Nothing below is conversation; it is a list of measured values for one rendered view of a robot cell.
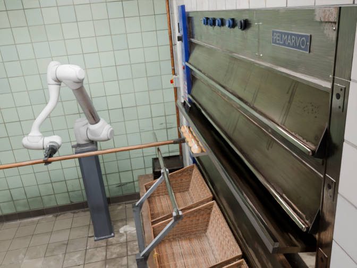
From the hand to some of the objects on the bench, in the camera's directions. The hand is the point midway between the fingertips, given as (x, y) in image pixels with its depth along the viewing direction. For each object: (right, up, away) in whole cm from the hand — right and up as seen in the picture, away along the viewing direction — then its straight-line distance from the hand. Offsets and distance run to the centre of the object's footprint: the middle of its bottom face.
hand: (46, 160), depth 231 cm
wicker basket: (+94, -45, +32) cm, 109 cm away
